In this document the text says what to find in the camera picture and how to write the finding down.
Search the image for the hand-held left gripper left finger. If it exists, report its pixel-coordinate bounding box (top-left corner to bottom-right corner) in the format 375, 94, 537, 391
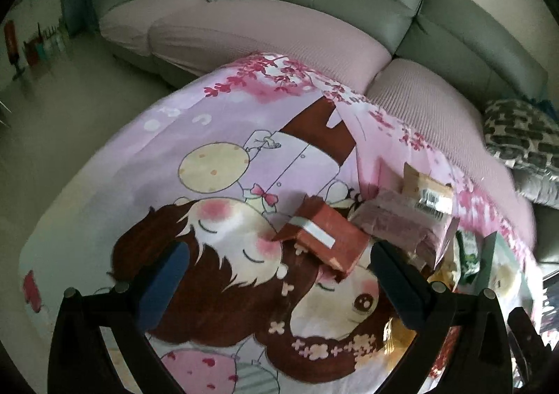
47, 240, 190, 394

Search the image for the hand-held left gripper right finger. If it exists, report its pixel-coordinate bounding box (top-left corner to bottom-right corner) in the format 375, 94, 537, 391
370, 240, 511, 394

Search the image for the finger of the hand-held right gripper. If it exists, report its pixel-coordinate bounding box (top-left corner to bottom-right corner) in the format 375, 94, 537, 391
507, 307, 556, 394

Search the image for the green pastry packet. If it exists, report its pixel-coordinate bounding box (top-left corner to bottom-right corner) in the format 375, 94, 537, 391
456, 230, 481, 285

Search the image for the red-brown snack packet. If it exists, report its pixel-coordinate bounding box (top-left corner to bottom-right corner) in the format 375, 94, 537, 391
271, 195, 372, 283

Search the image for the mint green tray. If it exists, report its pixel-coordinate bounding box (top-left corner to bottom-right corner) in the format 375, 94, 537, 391
478, 230, 540, 334

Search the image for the gold snack packet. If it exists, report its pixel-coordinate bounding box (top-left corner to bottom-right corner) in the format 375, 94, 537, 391
430, 265, 459, 290

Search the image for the purple snack packet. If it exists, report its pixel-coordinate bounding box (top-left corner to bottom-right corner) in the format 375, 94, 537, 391
349, 189, 459, 272

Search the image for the beige barcode snack packet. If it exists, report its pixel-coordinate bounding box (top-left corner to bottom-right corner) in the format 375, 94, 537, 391
402, 162, 455, 216

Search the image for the grey pillow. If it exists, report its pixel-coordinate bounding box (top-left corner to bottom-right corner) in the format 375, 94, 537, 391
511, 167, 559, 207

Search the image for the printed cartoon blanket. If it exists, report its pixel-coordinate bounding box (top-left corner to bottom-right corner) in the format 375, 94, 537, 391
20, 51, 540, 394

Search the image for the pink seat cushion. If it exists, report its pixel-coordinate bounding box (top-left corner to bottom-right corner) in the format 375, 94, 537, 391
100, 0, 206, 72
148, 0, 391, 91
366, 58, 539, 246

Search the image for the black white patterned pillow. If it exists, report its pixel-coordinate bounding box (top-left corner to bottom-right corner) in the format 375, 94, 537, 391
484, 98, 559, 181

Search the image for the row of small bottles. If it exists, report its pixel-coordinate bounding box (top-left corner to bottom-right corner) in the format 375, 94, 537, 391
24, 25, 71, 67

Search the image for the red floor stand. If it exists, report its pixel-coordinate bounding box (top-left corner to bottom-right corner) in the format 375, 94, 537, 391
4, 21, 27, 80

